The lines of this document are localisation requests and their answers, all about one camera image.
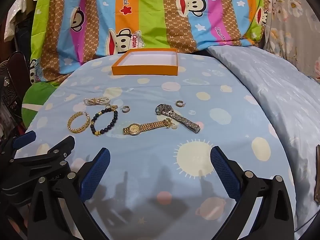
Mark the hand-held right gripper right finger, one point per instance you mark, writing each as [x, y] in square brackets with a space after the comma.
[225, 175]

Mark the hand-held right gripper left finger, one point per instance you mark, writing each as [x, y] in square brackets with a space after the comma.
[96, 175]

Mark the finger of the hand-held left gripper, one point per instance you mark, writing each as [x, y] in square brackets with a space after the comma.
[24, 138]
[56, 152]

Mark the gold metal watch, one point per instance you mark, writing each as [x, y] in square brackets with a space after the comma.
[145, 128]

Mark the silver metal watch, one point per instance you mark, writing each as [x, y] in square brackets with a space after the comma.
[180, 119]

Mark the silver hoop earring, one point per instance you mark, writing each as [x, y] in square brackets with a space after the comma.
[124, 109]

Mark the gold hoop earring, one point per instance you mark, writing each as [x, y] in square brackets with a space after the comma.
[179, 103]

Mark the orange shallow box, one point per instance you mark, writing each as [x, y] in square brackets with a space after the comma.
[145, 70]

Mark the green cushion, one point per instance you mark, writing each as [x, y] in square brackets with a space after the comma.
[35, 97]

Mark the black fan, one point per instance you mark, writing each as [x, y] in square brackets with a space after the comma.
[11, 87]

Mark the light blue planet bedsheet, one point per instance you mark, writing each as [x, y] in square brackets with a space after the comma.
[140, 100]

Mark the pale blue quilt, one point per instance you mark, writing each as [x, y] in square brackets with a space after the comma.
[282, 100]

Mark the hanging clothes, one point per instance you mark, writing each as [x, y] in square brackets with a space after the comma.
[17, 12]

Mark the striped cartoon monkey blanket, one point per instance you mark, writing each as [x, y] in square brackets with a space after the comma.
[150, 17]

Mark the grey floral cloth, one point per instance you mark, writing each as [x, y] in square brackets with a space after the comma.
[290, 17]

